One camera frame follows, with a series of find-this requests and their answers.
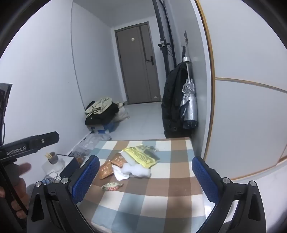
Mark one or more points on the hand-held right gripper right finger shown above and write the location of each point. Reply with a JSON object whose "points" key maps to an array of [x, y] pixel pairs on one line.
{"points": [[205, 179]]}

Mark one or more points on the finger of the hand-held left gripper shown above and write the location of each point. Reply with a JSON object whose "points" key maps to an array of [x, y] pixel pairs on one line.
{"points": [[44, 139]]}

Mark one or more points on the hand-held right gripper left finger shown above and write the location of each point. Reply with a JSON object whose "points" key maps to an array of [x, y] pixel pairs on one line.
{"points": [[86, 174]]}

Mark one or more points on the brown snack wrapper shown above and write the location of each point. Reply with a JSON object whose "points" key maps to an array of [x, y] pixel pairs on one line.
{"points": [[105, 170], [117, 160]]}

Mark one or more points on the small candy wrapper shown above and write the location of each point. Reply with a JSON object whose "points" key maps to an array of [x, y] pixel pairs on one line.
{"points": [[112, 186]]}

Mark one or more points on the white tissue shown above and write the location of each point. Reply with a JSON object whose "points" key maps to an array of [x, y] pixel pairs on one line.
{"points": [[120, 175]]}

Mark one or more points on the white foam piece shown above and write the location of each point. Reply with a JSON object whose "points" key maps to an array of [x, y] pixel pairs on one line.
{"points": [[136, 170]]}

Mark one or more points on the yellow plastic bag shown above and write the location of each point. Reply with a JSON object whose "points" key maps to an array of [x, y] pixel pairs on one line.
{"points": [[139, 155]]}

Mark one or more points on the person's left hand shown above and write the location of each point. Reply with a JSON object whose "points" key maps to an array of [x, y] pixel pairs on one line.
{"points": [[23, 168]]}

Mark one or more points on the small orange object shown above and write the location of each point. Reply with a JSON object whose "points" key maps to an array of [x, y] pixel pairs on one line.
{"points": [[80, 160]]}

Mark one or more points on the dark blue notebook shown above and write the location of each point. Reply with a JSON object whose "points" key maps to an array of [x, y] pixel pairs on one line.
{"points": [[69, 169]]}

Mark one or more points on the cup with wooden sticks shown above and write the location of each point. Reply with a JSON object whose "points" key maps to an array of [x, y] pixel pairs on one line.
{"points": [[52, 158]]}

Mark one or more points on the grey plastic bag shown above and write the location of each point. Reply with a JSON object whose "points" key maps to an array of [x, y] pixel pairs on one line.
{"points": [[92, 143]]}

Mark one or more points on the blue box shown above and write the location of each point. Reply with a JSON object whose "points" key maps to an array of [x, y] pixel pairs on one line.
{"points": [[105, 127]]}

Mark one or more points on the checked tablecloth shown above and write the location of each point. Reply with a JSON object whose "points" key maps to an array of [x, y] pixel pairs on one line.
{"points": [[157, 201]]}

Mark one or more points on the beige garment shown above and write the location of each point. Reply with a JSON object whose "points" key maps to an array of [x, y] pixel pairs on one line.
{"points": [[99, 105]]}

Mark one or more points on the white cloth bag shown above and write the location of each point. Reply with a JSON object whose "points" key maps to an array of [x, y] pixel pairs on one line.
{"points": [[122, 113]]}

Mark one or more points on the silver folding umbrella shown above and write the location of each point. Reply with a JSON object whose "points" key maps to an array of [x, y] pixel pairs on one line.
{"points": [[189, 105]]}

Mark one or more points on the black coat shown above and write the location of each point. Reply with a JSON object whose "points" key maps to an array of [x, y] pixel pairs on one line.
{"points": [[172, 100]]}

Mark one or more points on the grey door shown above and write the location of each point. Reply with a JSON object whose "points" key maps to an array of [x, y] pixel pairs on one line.
{"points": [[134, 67]]}

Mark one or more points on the white wardrobe with wooden trim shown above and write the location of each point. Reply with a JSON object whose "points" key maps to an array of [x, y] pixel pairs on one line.
{"points": [[246, 56]]}

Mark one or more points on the black metal rack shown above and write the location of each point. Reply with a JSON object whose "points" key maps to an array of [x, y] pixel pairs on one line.
{"points": [[164, 51]]}

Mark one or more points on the wall hook plate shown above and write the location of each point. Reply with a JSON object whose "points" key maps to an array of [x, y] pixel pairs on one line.
{"points": [[186, 37]]}

